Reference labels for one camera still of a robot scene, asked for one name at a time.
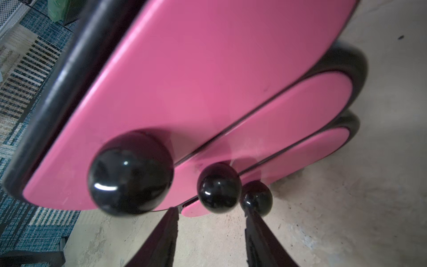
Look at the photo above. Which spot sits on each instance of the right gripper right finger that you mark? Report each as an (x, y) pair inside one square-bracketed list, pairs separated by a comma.
[(263, 248)]

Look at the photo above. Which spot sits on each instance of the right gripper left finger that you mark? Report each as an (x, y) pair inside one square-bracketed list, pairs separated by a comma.
[(159, 248)]

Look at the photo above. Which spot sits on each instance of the black drawer cabinet shell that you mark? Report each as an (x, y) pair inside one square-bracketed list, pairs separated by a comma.
[(102, 27)]

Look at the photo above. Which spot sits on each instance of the green folder on shelf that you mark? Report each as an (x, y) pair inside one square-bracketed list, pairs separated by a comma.
[(57, 9)]

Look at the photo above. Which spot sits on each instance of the white wire wall basket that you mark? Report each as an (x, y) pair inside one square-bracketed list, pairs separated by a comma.
[(12, 12)]

